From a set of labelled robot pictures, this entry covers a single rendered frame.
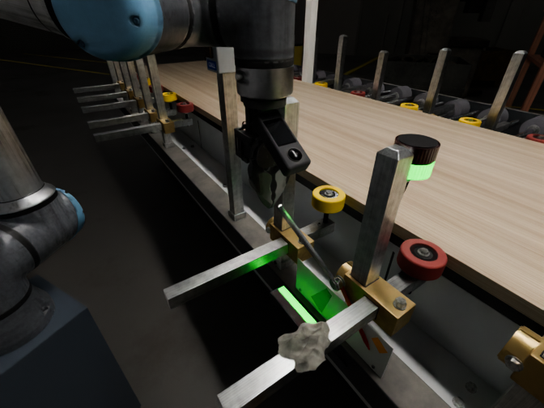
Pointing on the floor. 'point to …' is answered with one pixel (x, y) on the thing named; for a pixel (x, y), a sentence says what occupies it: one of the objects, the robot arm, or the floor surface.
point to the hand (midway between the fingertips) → (272, 204)
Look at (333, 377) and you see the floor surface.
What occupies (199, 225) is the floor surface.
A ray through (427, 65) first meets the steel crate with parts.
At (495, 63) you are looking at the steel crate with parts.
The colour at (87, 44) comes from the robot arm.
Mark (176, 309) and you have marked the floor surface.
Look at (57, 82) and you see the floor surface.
